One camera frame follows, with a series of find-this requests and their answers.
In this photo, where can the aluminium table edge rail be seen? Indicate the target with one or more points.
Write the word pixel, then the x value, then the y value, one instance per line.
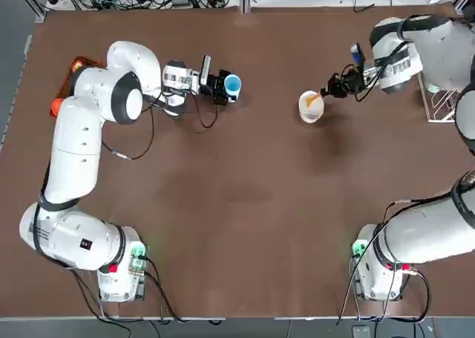
pixel 15 93

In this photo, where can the grey foot pedal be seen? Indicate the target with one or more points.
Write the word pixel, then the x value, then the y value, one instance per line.
pixel 360 331

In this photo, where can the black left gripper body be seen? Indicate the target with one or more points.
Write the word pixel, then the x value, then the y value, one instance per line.
pixel 213 87

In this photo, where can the cream white bowl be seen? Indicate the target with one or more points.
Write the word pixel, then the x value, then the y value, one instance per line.
pixel 311 116

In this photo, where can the orange fruit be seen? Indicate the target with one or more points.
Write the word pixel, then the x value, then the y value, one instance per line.
pixel 58 107

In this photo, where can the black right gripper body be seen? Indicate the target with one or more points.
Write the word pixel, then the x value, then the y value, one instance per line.
pixel 350 82

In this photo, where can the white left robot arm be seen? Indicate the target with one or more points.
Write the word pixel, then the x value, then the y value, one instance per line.
pixel 74 141

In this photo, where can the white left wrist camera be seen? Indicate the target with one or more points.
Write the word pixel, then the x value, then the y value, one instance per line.
pixel 206 70

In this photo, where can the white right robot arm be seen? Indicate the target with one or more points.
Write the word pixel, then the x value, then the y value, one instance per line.
pixel 438 44

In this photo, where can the blue plastic cup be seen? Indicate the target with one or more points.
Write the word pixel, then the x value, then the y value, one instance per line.
pixel 232 87

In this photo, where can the brown wicker basket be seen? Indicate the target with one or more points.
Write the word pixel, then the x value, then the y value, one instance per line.
pixel 61 87

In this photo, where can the clear acrylic cup rack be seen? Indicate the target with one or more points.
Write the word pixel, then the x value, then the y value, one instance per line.
pixel 441 121

